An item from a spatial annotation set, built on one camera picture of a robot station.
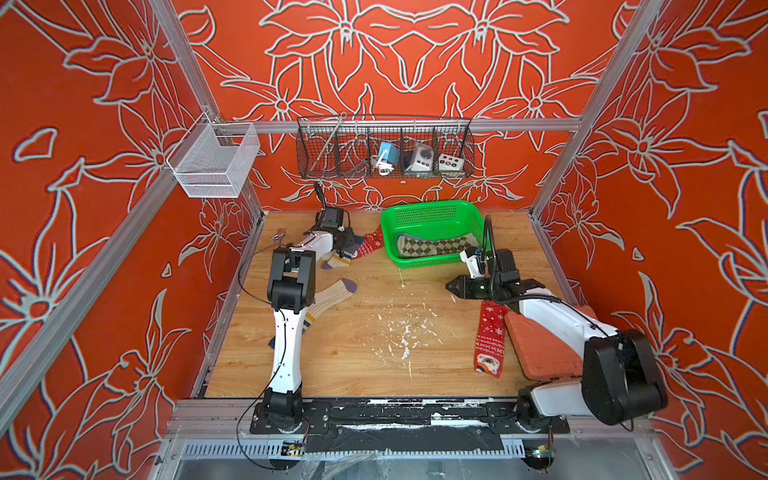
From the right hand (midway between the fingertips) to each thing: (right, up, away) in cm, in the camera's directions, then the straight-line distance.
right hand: (444, 285), depth 86 cm
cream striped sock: (-32, +7, +11) cm, 34 cm away
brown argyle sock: (-8, +11, +20) cm, 24 cm away
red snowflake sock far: (-23, +12, +23) cm, 34 cm away
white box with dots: (+4, +38, +8) cm, 39 cm away
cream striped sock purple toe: (-37, -6, +9) cm, 38 cm away
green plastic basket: (+1, +16, +23) cm, 28 cm away
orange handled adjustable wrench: (-58, +14, +25) cm, 65 cm away
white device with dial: (-6, +39, +5) cm, 40 cm away
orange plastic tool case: (+24, -18, -7) cm, 31 cm away
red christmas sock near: (+14, -15, 0) cm, 20 cm away
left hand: (-31, +15, +26) cm, 43 cm away
